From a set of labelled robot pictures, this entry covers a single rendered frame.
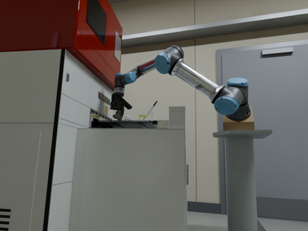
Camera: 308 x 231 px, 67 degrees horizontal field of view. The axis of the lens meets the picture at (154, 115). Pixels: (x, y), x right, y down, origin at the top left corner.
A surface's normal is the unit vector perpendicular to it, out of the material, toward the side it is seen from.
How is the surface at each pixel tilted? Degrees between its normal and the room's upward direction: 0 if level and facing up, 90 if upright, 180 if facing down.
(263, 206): 90
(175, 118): 90
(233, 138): 90
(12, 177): 90
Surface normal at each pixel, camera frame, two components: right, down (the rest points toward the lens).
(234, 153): -0.59, -0.16
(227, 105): -0.46, 0.60
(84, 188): -0.15, -0.18
